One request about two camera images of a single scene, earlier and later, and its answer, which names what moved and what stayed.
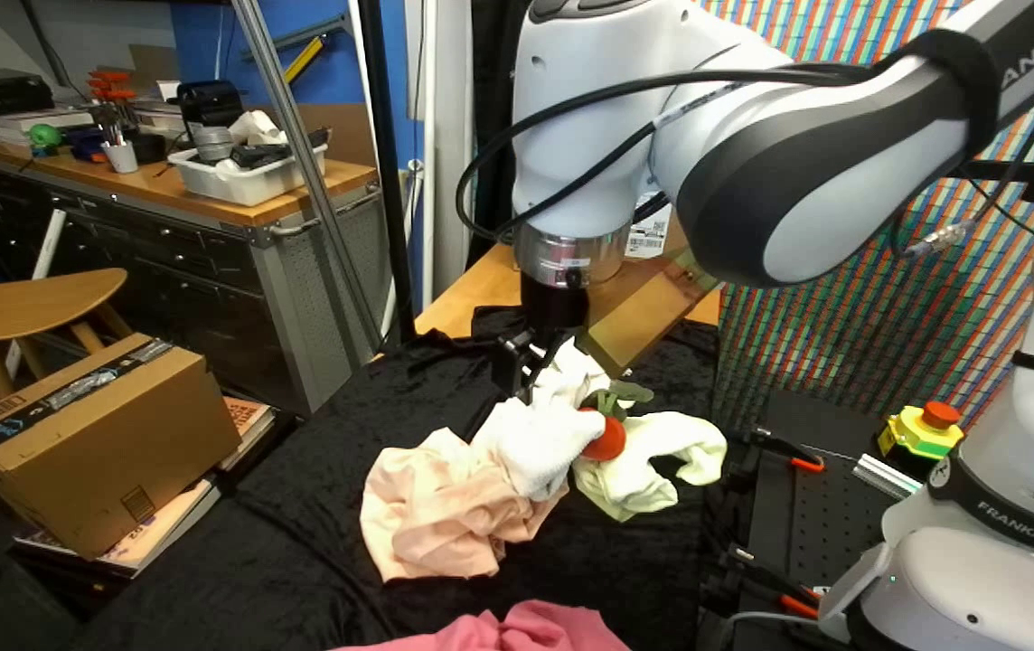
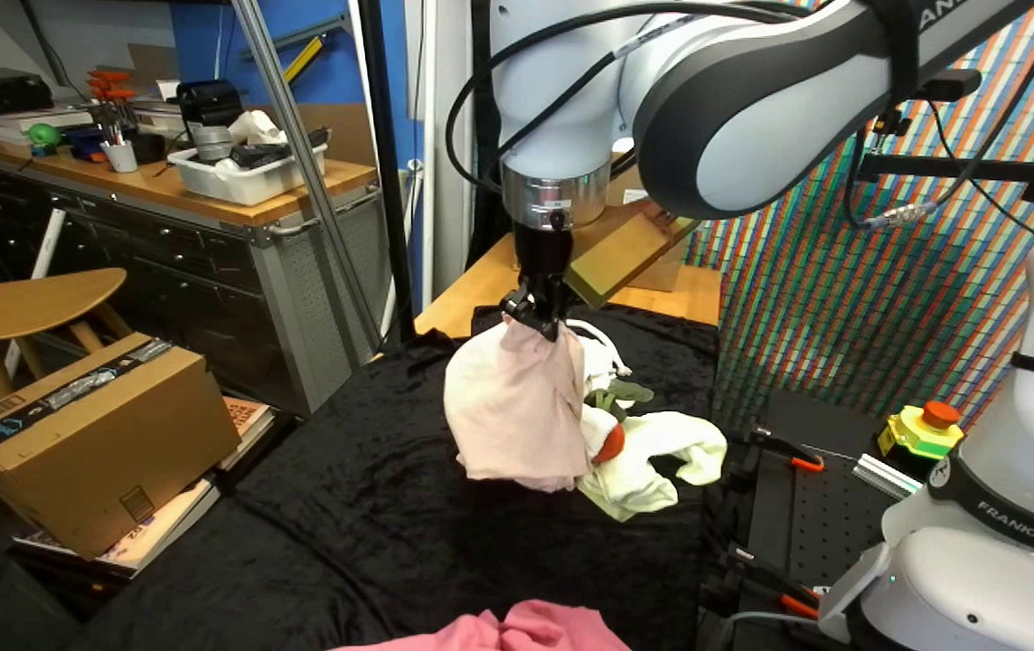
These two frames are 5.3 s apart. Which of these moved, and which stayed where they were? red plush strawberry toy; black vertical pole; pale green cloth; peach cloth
Moved: peach cloth
Stayed: red plush strawberry toy; pale green cloth; black vertical pole
